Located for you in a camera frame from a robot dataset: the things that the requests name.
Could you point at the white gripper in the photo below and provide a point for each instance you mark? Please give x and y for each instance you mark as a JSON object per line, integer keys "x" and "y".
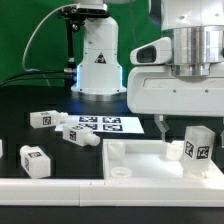
{"x": 154, "y": 90}

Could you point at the white square table top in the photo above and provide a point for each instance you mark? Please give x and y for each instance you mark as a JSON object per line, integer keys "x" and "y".
{"x": 146, "y": 159}

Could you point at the paper sheet with markers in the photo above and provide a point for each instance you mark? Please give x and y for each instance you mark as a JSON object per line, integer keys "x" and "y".
{"x": 110, "y": 124}

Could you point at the white L-shaped fence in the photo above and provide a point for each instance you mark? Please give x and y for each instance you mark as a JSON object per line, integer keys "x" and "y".
{"x": 187, "y": 192}

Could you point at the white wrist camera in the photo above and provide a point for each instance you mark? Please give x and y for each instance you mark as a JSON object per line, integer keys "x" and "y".
{"x": 157, "y": 52}

